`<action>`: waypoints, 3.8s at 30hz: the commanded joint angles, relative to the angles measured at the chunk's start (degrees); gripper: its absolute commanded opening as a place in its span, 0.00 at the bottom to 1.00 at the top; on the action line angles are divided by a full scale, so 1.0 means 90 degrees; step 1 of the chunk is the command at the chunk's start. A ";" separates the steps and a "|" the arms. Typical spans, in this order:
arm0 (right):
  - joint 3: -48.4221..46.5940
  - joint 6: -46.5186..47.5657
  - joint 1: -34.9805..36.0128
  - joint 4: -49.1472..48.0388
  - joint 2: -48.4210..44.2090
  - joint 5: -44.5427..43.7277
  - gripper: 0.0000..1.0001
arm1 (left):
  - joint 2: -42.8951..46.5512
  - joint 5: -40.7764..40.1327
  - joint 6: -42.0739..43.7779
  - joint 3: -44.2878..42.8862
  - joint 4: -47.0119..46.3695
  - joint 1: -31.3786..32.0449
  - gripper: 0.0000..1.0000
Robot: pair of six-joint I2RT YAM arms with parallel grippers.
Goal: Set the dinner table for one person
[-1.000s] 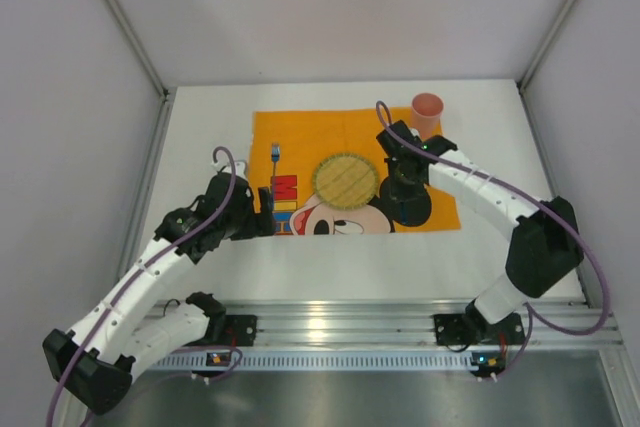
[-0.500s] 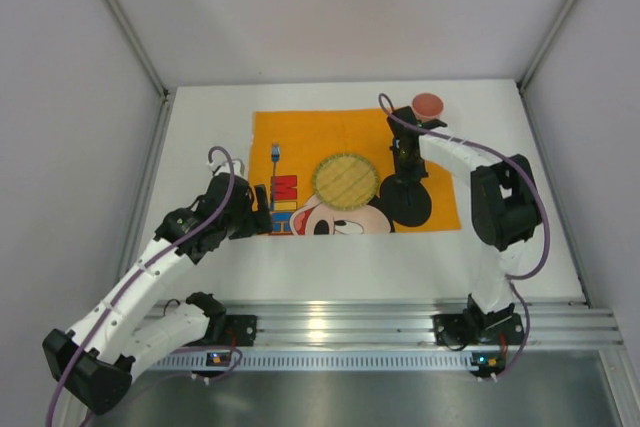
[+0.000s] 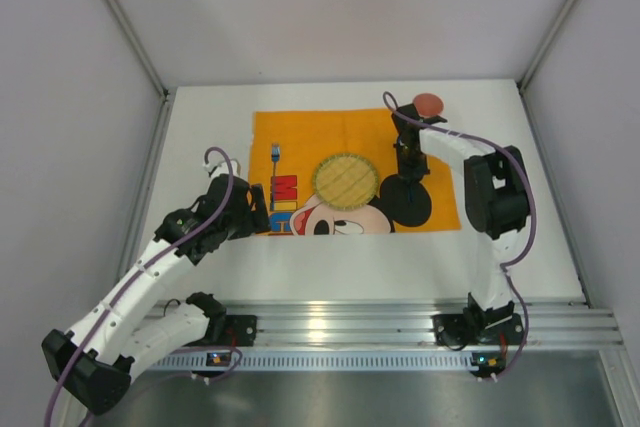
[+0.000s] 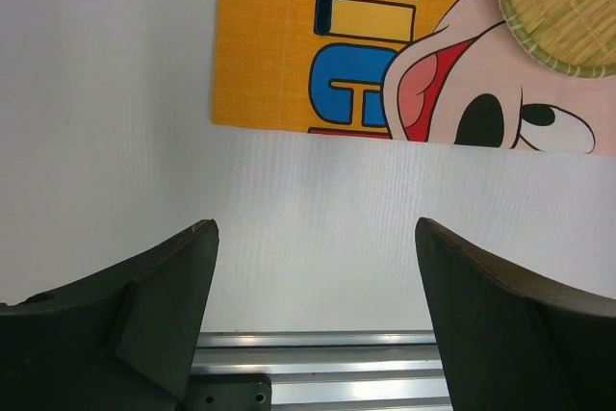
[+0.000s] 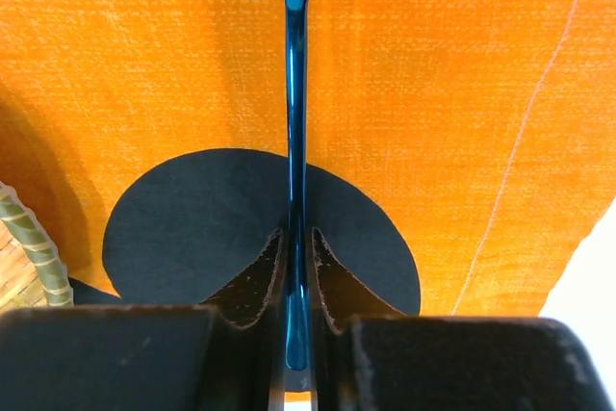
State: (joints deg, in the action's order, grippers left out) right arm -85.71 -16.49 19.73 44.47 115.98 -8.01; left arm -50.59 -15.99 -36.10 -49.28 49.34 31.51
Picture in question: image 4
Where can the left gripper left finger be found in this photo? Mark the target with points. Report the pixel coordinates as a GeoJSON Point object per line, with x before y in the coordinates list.
{"type": "Point", "coordinates": [122, 338]}

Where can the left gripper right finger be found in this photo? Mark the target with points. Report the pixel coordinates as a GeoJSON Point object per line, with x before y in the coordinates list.
{"type": "Point", "coordinates": [510, 338]}

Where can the orange cartoon mouse placemat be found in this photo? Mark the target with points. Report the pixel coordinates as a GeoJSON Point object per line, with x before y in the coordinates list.
{"type": "Point", "coordinates": [440, 71]}

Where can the round woven bamboo plate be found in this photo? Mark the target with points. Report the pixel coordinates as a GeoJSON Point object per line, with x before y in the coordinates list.
{"type": "Point", "coordinates": [572, 37]}

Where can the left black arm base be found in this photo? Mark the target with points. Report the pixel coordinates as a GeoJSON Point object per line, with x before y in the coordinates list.
{"type": "Point", "coordinates": [229, 392]}

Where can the aluminium front rail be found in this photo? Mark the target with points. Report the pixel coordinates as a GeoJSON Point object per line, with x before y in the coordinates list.
{"type": "Point", "coordinates": [338, 370]}

